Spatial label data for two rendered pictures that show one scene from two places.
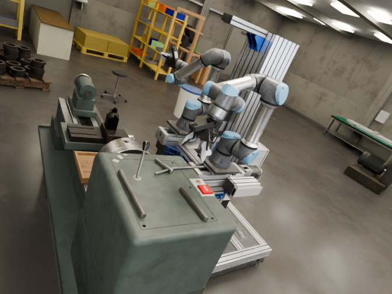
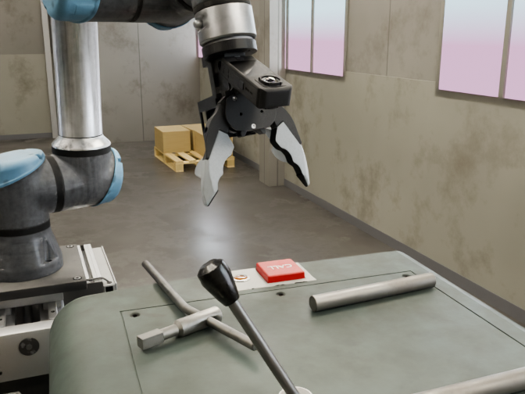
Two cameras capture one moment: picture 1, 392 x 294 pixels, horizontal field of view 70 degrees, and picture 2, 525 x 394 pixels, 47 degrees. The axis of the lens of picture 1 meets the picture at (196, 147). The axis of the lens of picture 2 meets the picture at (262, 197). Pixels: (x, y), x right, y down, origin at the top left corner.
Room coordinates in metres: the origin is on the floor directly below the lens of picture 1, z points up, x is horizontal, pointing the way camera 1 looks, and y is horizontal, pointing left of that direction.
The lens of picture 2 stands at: (0.89, 0.71, 1.62)
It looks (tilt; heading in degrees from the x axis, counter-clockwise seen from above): 15 degrees down; 290
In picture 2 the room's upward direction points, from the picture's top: straight up
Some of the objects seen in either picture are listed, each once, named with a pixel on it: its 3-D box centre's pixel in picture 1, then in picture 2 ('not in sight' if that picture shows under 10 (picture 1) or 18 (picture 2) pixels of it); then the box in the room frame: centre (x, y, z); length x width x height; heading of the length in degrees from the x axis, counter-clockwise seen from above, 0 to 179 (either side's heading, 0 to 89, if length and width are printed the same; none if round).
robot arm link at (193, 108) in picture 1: (192, 108); not in sight; (2.10, 0.14, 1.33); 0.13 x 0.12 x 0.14; 153
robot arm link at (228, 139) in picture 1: (229, 142); (19, 186); (1.72, -0.19, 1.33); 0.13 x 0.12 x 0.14; 59
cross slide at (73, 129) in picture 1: (99, 135); not in sight; (1.84, 0.70, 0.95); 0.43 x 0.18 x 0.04; 129
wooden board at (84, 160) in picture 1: (105, 167); not in sight; (1.58, 0.51, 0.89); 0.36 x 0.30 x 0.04; 129
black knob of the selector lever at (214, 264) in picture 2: (146, 146); (217, 281); (1.12, 0.21, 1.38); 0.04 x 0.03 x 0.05; 39
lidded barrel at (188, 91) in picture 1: (188, 102); not in sight; (5.74, 0.51, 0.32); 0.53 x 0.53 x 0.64
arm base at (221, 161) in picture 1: (221, 156); (21, 244); (1.73, -0.18, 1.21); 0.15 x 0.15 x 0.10
